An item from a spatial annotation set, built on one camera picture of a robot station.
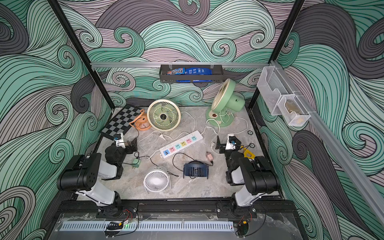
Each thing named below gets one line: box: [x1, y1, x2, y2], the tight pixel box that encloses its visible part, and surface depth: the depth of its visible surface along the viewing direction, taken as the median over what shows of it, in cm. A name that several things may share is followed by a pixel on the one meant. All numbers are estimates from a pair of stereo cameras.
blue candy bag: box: [166, 67, 213, 75], surface depth 94 cm
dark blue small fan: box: [183, 160, 209, 179], surface depth 82 cm
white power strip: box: [159, 130, 204, 159], surface depth 97 cm
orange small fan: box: [129, 109, 152, 131], surface depth 106 cm
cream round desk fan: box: [147, 99, 181, 132], surface depth 100 cm
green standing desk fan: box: [205, 78, 245, 128], surface depth 97 cm
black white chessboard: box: [98, 105, 142, 140], surface depth 108 cm
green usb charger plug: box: [131, 158, 142, 169], surface depth 91 cm
